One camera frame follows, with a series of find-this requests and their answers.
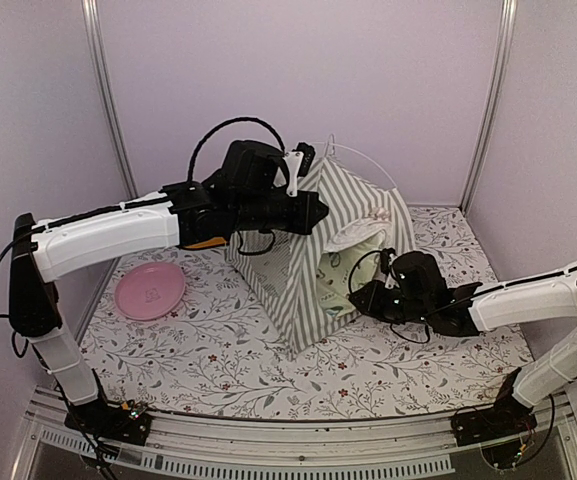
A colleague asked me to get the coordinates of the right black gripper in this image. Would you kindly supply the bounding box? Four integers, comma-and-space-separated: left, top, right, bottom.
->
349, 279, 432, 326

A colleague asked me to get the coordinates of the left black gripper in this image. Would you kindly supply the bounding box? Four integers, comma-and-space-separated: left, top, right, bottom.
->
234, 190, 330, 236

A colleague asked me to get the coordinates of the avocado print cushion mat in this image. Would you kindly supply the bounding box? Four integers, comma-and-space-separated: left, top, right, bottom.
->
315, 230, 388, 334

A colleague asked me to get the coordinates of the striped fabric pet tent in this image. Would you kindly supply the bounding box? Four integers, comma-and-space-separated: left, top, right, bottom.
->
225, 157, 416, 358

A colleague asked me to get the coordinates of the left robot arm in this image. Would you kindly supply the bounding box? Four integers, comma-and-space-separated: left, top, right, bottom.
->
9, 140, 328, 434

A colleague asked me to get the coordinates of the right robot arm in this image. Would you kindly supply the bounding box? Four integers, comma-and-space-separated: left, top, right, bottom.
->
348, 249, 577, 436

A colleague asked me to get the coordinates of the yellow double pet feeder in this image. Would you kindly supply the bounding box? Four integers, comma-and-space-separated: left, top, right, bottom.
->
183, 237, 228, 251

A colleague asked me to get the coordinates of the pink round plate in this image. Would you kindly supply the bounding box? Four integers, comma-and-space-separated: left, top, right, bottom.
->
114, 262, 186, 321

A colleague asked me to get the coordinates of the floral table cloth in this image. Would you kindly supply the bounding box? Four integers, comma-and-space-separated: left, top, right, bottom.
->
65, 202, 542, 421

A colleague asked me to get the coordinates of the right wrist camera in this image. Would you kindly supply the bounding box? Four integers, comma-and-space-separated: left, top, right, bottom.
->
379, 247, 397, 289

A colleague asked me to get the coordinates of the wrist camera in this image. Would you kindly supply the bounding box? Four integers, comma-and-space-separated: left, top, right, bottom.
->
379, 247, 397, 289
273, 142, 315, 197

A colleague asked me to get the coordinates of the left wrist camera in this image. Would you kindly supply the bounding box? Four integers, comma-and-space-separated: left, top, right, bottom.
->
273, 142, 315, 197

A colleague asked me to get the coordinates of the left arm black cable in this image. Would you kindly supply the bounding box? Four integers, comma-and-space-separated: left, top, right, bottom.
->
187, 117, 289, 256

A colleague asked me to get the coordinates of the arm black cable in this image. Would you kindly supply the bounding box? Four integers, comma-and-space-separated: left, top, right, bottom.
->
347, 249, 577, 345
187, 117, 289, 256

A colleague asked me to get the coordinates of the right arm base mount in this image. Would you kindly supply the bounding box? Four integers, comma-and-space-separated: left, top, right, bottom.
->
451, 368, 537, 470

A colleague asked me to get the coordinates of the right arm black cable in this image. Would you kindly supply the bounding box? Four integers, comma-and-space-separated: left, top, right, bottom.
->
347, 249, 577, 345

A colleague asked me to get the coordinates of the left aluminium frame post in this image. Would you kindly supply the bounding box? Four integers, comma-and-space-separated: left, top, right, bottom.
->
81, 0, 138, 198

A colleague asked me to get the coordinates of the aluminium frame post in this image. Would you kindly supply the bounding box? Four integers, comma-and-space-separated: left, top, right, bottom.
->
459, 0, 518, 217
81, 0, 138, 198

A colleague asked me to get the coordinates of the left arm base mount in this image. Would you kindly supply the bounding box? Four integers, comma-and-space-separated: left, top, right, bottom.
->
62, 384, 153, 446

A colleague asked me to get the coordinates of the right aluminium frame post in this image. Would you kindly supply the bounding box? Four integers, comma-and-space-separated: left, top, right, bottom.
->
459, 0, 518, 217

